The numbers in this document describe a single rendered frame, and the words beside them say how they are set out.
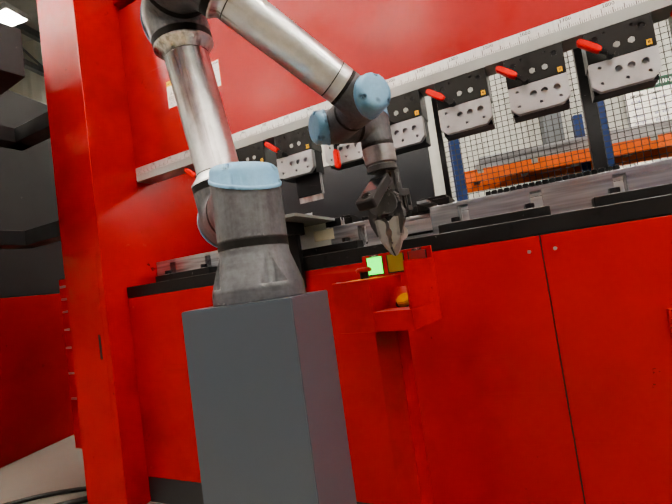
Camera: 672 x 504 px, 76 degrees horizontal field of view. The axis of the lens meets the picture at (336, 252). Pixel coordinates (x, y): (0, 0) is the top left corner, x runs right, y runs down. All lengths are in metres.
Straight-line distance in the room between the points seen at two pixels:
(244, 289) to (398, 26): 1.11
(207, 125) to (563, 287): 0.91
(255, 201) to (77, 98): 1.55
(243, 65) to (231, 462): 1.46
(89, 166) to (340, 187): 1.07
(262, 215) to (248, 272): 0.09
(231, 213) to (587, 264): 0.86
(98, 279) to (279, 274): 1.36
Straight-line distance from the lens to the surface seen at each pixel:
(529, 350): 1.23
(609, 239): 1.21
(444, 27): 1.50
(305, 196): 1.57
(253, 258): 0.66
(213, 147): 0.85
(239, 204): 0.68
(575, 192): 1.33
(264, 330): 0.62
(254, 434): 0.67
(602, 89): 1.37
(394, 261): 1.11
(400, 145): 1.41
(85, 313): 2.04
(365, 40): 1.58
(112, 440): 2.03
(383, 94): 0.85
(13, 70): 2.19
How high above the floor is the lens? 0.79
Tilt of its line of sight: 3 degrees up
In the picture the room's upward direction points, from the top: 8 degrees counter-clockwise
